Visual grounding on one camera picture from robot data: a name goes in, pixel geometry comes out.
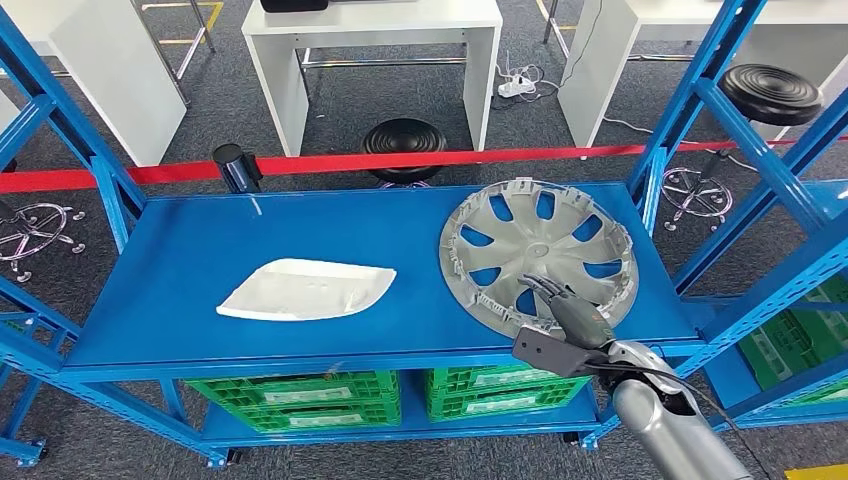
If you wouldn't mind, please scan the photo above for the black round stool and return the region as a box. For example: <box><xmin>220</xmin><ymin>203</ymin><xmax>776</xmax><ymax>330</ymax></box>
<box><xmin>360</xmin><ymin>117</ymin><xmax>449</xmax><ymax>190</ymax></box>
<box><xmin>662</xmin><ymin>63</ymin><xmax>825</xmax><ymax>233</ymax></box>

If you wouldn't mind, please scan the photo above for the chrome star stool base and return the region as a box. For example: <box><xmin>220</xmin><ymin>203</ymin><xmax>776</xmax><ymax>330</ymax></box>
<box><xmin>0</xmin><ymin>201</ymin><xmax>87</xmax><ymax>285</ymax></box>

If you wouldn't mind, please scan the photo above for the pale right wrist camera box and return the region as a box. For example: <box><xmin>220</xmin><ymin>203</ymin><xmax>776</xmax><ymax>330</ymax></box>
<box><xmin>511</xmin><ymin>324</ymin><xmax>607</xmax><ymax>380</ymax></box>

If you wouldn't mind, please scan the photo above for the red barrier belt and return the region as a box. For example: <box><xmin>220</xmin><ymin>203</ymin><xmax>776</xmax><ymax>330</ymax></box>
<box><xmin>0</xmin><ymin>135</ymin><xmax>848</xmax><ymax>195</ymax></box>

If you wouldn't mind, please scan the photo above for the black stanchion post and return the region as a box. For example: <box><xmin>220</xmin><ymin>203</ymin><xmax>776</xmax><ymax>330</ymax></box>
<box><xmin>211</xmin><ymin>142</ymin><xmax>264</xmax><ymax>195</ymax></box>

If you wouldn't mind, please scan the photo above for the grey plastic wheel hubcap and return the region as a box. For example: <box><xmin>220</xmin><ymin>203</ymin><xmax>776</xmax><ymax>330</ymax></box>
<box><xmin>438</xmin><ymin>177</ymin><xmax>641</xmax><ymax>341</ymax></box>

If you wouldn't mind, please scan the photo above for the black device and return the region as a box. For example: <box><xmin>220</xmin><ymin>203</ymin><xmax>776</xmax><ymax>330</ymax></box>
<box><xmin>259</xmin><ymin>0</ymin><xmax>331</xmax><ymax>14</ymax></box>

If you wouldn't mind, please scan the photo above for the steel table frame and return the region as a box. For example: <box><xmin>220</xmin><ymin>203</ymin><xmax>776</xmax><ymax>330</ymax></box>
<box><xmin>132</xmin><ymin>0</ymin><xmax>219</xmax><ymax>106</ymax></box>
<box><xmin>298</xmin><ymin>46</ymin><xmax>468</xmax><ymax>71</ymax></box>
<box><xmin>541</xmin><ymin>0</ymin><xmax>697</xmax><ymax>64</ymax></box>

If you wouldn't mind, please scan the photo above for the white power strip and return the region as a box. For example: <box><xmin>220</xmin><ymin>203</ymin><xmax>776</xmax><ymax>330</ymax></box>
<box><xmin>497</xmin><ymin>74</ymin><xmax>538</xmax><ymax>99</ymax></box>

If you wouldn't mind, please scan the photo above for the white plastic panel part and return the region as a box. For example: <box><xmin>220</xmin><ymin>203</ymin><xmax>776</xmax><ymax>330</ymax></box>
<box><xmin>215</xmin><ymin>258</ymin><xmax>399</xmax><ymax>323</ymax></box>

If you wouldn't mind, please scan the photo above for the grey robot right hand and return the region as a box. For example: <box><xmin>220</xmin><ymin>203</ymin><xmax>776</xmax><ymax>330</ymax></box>
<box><xmin>517</xmin><ymin>272</ymin><xmax>615</xmax><ymax>352</ymax></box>

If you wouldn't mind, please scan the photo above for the white cable bundle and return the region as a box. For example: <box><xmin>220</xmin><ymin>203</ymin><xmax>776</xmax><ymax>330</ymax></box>
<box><xmin>491</xmin><ymin>49</ymin><xmax>564</xmax><ymax>111</ymax></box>

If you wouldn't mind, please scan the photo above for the white desk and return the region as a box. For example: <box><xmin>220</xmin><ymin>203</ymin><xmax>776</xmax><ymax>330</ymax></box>
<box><xmin>241</xmin><ymin>0</ymin><xmax>505</xmax><ymax>158</ymax></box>
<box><xmin>0</xmin><ymin>0</ymin><xmax>189</xmax><ymax>168</ymax></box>
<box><xmin>557</xmin><ymin>0</ymin><xmax>848</xmax><ymax>150</ymax></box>

